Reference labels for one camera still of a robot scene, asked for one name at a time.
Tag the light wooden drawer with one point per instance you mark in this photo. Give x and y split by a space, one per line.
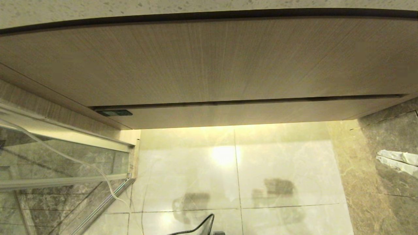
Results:
228 114

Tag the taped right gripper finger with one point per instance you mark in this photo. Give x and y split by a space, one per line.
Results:
400 167
401 156

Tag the speckled stone countertop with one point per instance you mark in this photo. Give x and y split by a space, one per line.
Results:
65 9

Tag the dark rectangular plate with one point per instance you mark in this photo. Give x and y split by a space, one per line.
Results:
114 113

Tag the light wooden vanity cabinet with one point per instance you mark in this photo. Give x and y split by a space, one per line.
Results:
196 65

